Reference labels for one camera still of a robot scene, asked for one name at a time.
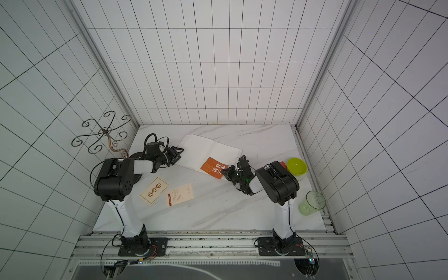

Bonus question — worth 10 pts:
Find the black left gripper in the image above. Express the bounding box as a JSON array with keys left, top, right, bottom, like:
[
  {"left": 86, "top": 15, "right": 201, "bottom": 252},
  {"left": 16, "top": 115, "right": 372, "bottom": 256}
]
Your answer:
[{"left": 157, "top": 146, "right": 184, "bottom": 168}]

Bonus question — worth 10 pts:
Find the orange photo card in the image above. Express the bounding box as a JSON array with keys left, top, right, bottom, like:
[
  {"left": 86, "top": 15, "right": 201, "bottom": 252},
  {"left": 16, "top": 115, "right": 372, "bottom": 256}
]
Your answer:
[{"left": 201, "top": 157, "right": 229, "bottom": 180}]

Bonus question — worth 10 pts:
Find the white photo album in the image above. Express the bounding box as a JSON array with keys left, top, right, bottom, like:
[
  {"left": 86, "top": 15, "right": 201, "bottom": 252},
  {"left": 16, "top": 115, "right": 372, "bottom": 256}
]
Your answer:
[{"left": 176, "top": 134, "right": 243, "bottom": 174}]

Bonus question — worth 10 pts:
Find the cream text photo card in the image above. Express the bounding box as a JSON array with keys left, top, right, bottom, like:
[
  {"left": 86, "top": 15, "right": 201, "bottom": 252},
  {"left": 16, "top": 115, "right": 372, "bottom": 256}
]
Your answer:
[{"left": 166, "top": 184, "right": 194, "bottom": 207}]

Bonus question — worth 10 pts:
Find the cream patterned photo card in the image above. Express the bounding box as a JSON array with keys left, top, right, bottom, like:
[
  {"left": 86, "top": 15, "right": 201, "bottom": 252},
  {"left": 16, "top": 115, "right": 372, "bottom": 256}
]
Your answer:
[{"left": 140, "top": 177, "right": 169, "bottom": 205}]

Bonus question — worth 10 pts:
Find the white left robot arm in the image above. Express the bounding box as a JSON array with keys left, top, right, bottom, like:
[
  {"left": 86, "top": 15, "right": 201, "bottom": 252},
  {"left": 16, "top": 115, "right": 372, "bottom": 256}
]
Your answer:
[{"left": 93, "top": 142, "right": 184, "bottom": 247}]

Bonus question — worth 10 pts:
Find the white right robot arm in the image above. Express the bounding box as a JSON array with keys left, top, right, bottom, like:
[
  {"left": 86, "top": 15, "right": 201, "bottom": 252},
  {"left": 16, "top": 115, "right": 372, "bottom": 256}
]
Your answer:
[{"left": 221, "top": 155, "right": 300, "bottom": 252}]

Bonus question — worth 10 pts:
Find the lime green plastic bowl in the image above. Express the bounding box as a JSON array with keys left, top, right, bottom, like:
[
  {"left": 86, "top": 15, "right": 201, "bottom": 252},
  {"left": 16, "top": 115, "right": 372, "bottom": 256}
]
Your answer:
[{"left": 287, "top": 157, "right": 308, "bottom": 176}]

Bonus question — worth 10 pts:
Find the clear green glass cup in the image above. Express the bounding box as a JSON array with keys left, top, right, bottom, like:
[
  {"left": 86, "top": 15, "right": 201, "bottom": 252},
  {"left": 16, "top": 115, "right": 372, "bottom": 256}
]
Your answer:
[{"left": 299, "top": 190, "right": 327, "bottom": 216}]

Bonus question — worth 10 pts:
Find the copper wire jewelry stand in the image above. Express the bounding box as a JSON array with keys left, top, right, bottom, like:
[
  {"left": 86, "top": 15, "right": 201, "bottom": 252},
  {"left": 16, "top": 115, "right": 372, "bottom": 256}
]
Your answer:
[{"left": 71, "top": 110, "right": 133, "bottom": 158}]

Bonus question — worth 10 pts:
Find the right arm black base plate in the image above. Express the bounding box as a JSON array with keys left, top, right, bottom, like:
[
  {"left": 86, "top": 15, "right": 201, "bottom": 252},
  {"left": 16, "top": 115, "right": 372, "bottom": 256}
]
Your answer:
[{"left": 254, "top": 237, "right": 307, "bottom": 257}]

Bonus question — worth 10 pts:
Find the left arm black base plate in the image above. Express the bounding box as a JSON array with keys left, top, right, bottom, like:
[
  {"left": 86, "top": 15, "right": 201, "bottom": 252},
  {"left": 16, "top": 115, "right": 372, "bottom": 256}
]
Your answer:
[{"left": 118, "top": 238, "right": 168, "bottom": 257}]

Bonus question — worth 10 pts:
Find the aluminium mounting rail frame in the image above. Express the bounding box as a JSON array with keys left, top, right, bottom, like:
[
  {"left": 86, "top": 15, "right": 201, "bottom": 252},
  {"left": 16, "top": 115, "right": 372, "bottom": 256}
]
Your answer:
[{"left": 63, "top": 231, "right": 359, "bottom": 280}]

